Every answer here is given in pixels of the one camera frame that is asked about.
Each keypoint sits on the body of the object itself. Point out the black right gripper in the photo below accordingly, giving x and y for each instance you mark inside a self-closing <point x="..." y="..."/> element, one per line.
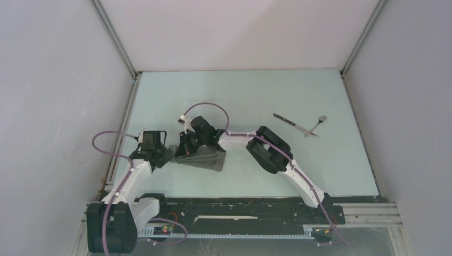
<point x="185" y="149"/>

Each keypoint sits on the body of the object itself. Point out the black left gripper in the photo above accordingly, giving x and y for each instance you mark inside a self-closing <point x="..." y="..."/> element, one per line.
<point x="167" y="157"/>

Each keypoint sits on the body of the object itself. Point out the grey cloth napkin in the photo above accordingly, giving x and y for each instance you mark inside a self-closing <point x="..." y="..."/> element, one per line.
<point x="204" y="158"/>

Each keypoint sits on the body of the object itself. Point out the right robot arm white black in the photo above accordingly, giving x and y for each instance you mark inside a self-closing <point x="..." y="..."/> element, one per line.
<point x="271" y="152"/>

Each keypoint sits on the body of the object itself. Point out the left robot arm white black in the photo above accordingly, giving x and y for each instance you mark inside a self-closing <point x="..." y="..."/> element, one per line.
<point x="113" y="223"/>

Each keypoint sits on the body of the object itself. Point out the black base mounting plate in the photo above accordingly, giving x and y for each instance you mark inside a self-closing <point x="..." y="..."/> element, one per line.
<point x="246" y="226"/>

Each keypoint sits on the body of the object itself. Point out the silver metal utensil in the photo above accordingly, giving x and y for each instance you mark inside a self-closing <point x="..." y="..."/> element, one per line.
<point x="305" y="131"/>

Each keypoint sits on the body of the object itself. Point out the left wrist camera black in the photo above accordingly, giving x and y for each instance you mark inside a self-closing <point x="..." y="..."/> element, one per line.
<point x="152" y="140"/>

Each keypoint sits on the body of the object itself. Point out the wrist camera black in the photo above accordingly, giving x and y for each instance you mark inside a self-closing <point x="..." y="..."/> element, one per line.
<point x="202" y="126"/>
<point x="152" y="140"/>

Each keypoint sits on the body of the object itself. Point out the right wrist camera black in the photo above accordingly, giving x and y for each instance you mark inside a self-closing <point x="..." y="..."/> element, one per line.
<point x="202" y="126"/>

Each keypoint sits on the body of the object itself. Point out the white cable duct strip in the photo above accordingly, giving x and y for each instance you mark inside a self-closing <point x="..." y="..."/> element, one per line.
<point x="160" y="232"/>

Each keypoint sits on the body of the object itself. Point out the aluminium frame rail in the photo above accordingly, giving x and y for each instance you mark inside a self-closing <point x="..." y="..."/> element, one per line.
<point x="354" y="212"/>

